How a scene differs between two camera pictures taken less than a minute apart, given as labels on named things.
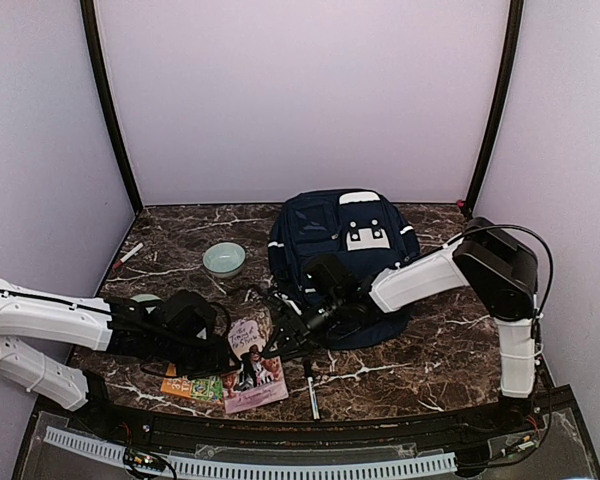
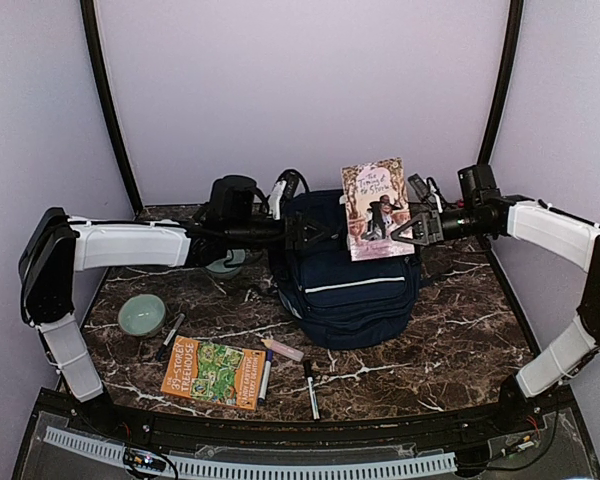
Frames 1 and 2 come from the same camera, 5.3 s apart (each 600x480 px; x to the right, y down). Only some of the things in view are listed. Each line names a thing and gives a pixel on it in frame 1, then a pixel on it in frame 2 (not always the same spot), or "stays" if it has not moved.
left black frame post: x=89 y=13 stays
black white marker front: x=308 y=368 stays
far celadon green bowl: x=224 y=259 stays
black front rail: x=520 y=415 stays
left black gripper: x=217 y=360 → x=299 y=232
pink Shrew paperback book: x=259 y=377 → x=376 y=205
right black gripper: x=296 y=342 → x=426 y=219
